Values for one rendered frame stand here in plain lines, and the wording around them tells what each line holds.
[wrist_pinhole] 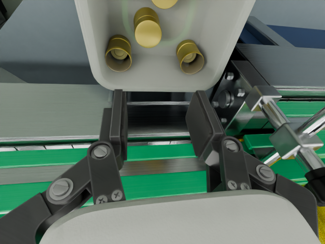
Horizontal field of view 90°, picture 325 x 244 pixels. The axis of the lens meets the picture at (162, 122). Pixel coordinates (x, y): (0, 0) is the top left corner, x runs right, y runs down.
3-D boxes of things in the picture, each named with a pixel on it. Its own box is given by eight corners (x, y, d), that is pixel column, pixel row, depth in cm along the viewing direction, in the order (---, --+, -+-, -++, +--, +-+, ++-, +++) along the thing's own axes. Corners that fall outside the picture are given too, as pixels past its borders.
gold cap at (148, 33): (133, 5, 21) (133, 17, 18) (160, 8, 22) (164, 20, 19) (133, 34, 24) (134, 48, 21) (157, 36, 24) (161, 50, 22)
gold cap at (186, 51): (209, 63, 24) (200, 48, 27) (195, 47, 22) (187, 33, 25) (190, 78, 26) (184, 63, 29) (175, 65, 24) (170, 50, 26)
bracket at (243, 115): (206, 105, 31) (218, 135, 27) (226, 59, 24) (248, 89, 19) (223, 105, 32) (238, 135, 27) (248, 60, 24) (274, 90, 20)
